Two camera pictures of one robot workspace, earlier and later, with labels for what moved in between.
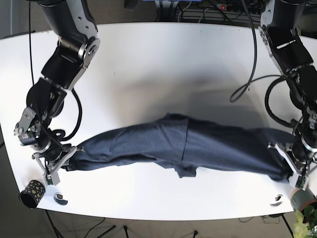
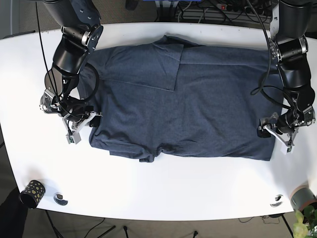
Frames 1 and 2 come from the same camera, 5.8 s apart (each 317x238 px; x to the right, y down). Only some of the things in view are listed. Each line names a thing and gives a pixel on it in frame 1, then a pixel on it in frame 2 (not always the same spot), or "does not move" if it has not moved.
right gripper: [298, 179] → [287, 147]
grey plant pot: [300, 199] does not move
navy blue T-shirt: [186, 144] → [170, 96]
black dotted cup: [32, 194] does not move
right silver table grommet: [278, 202] does not move
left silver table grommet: [58, 198] does not move
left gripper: [51, 176] → [73, 136]
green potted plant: [305, 223] does not move
